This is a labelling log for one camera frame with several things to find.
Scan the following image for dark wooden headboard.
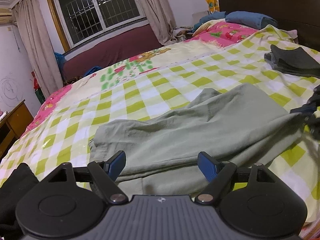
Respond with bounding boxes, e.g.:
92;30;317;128
218;0;320;65

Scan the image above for dark teal cloth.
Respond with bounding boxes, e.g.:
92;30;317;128
193;12;227;29

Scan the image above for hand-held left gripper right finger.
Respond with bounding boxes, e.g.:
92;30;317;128
195;151;275;204

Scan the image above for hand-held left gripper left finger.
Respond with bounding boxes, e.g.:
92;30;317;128
47;150;128;204

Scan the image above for blue pillow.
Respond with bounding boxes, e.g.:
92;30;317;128
224;11;279;29

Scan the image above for pink cartoon printed blanket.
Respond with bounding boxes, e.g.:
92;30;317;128
20;21;259;138

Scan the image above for barred window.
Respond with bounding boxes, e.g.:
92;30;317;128
45;0;148;52

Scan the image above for black cloth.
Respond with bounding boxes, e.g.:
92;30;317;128
0;162;41;240

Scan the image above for dark grey folded pants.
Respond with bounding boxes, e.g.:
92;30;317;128
264;44;320;79

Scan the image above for blue plastic bag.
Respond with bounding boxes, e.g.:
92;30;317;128
53;52;66;71

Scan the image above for green checkered bed sheet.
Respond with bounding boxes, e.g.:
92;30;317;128
0;24;320;233

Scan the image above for maroon sofa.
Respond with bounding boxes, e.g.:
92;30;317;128
61;25;164;81

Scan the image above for wooden desk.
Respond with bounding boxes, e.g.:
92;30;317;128
0;99;34;159

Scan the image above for light green pants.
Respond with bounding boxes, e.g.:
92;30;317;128
89;83;311;197

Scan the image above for yellow printed pillow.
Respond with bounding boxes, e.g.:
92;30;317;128
192;22;212;37

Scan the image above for yellow plastic bag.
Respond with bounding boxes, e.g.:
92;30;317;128
203;0;220;13

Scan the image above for red hanging ornament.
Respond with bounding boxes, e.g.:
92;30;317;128
31;71;40;91

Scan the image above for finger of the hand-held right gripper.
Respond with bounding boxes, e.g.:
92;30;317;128
290;85;320;117
303;116;320;140

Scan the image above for beige curtain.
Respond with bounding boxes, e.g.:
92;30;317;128
12;0;63;98
136;0;178;46

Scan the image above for small blue cloth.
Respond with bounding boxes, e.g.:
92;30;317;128
83;66;103;77

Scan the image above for white air conditioner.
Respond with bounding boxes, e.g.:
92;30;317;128
0;7;13;27

